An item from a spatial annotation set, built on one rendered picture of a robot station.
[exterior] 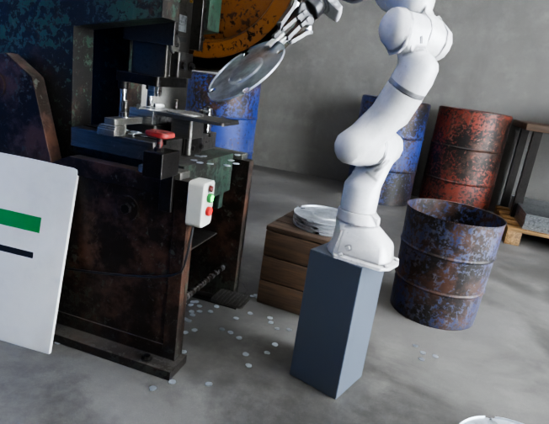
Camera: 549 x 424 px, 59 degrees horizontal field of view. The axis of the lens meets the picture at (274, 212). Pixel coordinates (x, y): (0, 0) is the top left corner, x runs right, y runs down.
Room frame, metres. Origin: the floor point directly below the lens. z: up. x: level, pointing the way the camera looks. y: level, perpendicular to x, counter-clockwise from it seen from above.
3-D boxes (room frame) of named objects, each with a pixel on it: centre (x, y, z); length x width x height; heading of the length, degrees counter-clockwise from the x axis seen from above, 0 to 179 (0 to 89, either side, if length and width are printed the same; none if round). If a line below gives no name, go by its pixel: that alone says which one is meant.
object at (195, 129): (1.64, 0.30, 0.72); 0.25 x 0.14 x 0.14; 74
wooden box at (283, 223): (2.01, -0.23, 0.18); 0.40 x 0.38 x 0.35; 70
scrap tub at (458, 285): (2.08, -0.79, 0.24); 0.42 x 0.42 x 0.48
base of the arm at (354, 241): (1.41, -0.28, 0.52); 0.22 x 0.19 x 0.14; 55
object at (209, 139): (1.69, 0.47, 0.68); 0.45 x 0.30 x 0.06; 164
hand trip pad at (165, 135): (1.31, 0.34, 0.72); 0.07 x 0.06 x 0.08; 74
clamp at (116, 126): (1.52, 0.51, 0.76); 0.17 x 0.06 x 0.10; 164
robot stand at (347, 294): (1.43, -0.25, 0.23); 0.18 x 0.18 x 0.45; 55
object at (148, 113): (1.69, 0.46, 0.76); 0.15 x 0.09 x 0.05; 164
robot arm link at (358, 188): (1.46, -0.28, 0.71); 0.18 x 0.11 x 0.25; 135
